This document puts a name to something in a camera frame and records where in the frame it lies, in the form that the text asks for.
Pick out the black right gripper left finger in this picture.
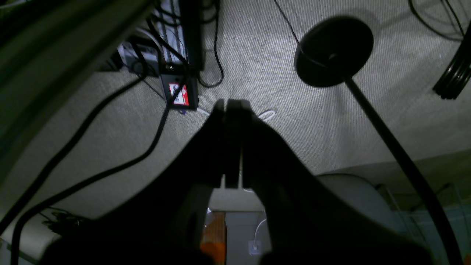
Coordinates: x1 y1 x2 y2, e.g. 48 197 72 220
40 99 224 265

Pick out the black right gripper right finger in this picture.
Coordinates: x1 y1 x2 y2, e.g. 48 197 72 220
226 99 433 265

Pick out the black power adapter red label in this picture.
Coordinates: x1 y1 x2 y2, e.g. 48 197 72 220
160 74 199 111

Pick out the black round lamp base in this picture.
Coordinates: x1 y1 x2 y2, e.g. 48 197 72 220
294 16 464 265

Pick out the thick black floor cable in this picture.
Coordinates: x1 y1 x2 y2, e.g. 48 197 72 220
10 74 192 265

